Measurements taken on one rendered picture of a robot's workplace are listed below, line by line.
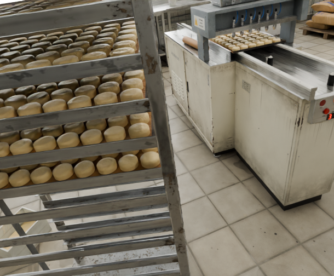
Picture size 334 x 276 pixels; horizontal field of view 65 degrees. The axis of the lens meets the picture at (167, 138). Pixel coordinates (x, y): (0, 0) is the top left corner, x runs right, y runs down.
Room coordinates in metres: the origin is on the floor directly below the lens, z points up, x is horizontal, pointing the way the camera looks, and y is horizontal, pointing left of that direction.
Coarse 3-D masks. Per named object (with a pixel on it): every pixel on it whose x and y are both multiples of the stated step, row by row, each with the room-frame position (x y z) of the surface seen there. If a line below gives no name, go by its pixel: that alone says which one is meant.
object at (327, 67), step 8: (272, 48) 1.87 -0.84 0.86; (280, 48) 1.77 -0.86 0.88; (288, 48) 1.70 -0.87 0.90; (288, 56) 1.69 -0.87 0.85; (296, 56) 1.61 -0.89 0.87; (304, 56) 1.54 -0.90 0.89; (312, 56) 1.48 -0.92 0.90; (304, 64) 1.53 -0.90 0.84; (312, 64) 1.47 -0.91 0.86; (320, 64) 1.41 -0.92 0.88; (328, 64) 1.35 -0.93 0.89; (328, 72) 1.34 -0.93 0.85
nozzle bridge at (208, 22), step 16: (272, 0) 1.83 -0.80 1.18; (288, 0) 1.85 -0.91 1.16; (304, 0) 1.87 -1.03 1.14; (192, 16) 2.04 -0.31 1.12; (208, 16) 1.75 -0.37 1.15; (224, 16) 1.86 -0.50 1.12; (240, 16) 1.88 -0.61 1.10; (256, 16) 1.90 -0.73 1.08; (272, 16) 1.92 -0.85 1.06; (288, 16) 1.92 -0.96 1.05; (304, 16) 1.87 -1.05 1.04; (208, 32) 1.76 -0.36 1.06; (224, 32) 1.81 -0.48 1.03; (288, 32) 2.00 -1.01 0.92; (208, 48) 1.86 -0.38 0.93
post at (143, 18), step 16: (144, 0) 0.45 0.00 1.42; (144, 16) 0.45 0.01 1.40; (144, 32) 0.45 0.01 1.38; (144, 48) 0.45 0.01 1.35; (144, 64) 0.45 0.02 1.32; (160, 80) 0.45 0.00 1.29; (160, 96) 0.45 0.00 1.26; (160, 112) 0.45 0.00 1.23; (160, 128) 0.45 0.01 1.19; (160, 144) 0.45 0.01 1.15; (160, 160) 0.45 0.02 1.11; (176, 192) 0.45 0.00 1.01; (176, 208) 0.45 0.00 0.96; (176, 224) 0.45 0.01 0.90; (176, 240) 0.45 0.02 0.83
